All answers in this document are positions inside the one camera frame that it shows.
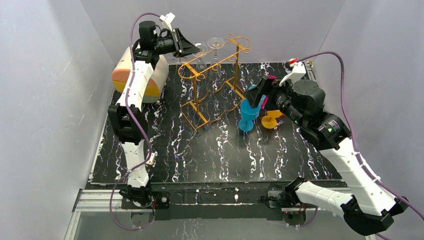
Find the light blue wine glass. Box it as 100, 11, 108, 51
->
244, 84, 265, 108

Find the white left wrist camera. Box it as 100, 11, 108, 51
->
159, 12, 176, 32

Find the magenta wine glass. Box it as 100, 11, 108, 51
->
260, 75, 276, 110

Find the clear wine glass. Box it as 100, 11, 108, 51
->
193, 42, 208, 89
207, 37, 225, 80

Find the round drawer storage box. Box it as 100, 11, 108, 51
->
111, 47, 169, 104

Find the gold wire glass rack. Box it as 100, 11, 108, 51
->
177, 34, 252, 133

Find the yellow wine glass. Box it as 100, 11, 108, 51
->
261, 110, 285, 129

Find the small white red box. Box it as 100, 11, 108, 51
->
145, 151, 158, 166

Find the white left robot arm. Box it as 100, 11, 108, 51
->
108, 19, 200, 207

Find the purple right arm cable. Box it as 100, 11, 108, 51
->
288, 51, 424, 240

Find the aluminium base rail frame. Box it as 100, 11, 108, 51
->
64, 61, 379, 240

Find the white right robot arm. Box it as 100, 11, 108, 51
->
244, 76, 408, 236

